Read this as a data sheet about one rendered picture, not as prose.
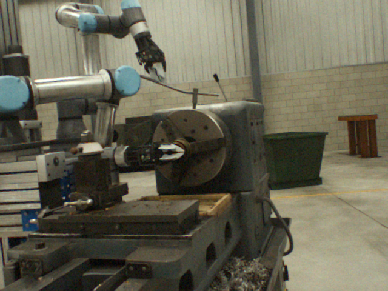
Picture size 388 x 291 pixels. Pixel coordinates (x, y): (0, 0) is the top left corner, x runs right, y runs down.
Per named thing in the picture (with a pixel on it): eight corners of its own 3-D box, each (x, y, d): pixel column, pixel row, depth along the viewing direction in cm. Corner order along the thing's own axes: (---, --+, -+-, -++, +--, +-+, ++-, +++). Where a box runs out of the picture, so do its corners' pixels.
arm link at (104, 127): (93, 72, 165) (78, 188, 161) (103, 68, 156) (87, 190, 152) (118, 78, 171) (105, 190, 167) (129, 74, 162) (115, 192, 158)
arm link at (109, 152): (101, 168, 155) (99, 147, 154) (125, 167, 151) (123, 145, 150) (90, 171, 147) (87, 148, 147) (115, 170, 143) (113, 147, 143)
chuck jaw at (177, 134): (180, 145, 161) (163, 123, 162) (189, 137, 159) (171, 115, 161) (170, 147, 150) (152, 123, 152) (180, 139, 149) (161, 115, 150)
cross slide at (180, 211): (68, 217, 120) (66, 202, 119) (200, 216, 105) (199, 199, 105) (30, 233, 104) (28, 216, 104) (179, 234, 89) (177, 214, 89)
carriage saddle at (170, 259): (73, 234, 122) (71, 215, 121) (216, 236, 106) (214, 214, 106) (-3, 271, 94) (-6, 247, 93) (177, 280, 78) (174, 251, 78)
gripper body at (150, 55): (139, 67, 151) (128, 38, 151) (148, 69, 159) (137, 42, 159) (156, 59, 149) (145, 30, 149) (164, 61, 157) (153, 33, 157)
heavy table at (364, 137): (339, 153, 1064) (336, 116, 1059) (356, 151, 1061) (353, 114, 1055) (362, 158, 904) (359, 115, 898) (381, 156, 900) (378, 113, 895)
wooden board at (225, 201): (144, 205, 157) (143, 195, 157) (231, 204, 145) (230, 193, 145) (105, 226, 129) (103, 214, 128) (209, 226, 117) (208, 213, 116)
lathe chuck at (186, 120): (157, 177, 172) (162, 106, 168) (227, 187, 162) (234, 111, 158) (149, 180, 163) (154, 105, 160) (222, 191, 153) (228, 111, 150)
